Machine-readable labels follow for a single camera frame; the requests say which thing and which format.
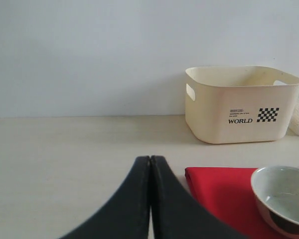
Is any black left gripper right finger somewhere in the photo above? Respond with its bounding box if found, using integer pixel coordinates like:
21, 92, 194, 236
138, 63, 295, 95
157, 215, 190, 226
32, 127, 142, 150
150, 155, 247, 239

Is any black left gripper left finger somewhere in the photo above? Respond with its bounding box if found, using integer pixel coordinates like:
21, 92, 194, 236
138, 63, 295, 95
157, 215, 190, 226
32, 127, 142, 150
62, 156, 151, 239

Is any pale green ceramic bowl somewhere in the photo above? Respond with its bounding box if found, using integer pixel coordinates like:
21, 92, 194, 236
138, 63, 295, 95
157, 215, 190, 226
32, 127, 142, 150
250, 165, 299, 239

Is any cream plastic bin WORLD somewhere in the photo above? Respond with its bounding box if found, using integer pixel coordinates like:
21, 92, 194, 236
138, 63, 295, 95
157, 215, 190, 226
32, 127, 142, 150
185, 66, 299, 144

